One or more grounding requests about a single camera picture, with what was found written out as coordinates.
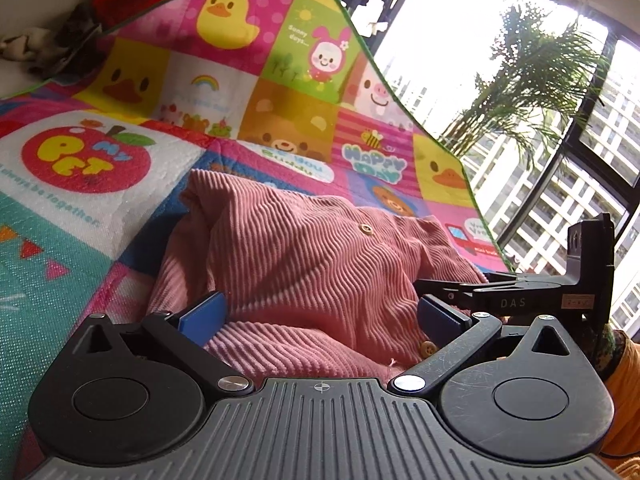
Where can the black window frame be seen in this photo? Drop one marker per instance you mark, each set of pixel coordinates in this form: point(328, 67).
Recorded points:
point(615, 157)

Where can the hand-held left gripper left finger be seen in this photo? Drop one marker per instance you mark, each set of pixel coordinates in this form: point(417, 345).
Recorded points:
point(202, 315)

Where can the person's orange clothing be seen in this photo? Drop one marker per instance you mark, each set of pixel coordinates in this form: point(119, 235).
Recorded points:
point(625, 410)

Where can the brown stuffed toy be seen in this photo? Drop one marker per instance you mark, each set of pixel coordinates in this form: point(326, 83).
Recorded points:
point(75, 40)

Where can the pink ribbed child's garment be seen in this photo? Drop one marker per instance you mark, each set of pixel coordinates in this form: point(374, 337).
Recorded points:
point(310, 260)

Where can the colourful cartoon play mat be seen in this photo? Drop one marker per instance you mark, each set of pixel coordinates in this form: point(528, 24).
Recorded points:
point(75, 240)

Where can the tall green palm plant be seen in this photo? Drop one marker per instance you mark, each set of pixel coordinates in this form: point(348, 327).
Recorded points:
point(530, 85)

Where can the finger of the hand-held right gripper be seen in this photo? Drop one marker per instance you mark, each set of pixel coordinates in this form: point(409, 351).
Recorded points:
point(540, 278)
point(520, 300)

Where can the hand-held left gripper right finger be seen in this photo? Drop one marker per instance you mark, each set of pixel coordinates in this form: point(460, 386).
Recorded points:
point(440, 320)

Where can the white sofa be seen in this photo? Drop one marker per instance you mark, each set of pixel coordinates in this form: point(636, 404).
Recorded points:
point(30, 10)

